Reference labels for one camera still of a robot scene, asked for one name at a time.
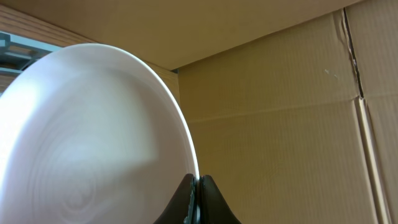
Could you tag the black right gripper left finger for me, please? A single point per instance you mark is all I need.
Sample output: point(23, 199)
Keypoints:
point(181, 207)

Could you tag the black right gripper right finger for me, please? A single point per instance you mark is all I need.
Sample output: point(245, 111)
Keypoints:
point(213, 206)

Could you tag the large white plate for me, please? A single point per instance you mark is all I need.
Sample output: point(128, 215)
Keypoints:
point(91, 134)

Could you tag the grey plastic dish rack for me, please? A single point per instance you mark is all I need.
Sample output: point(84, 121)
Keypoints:
point(18, 53)

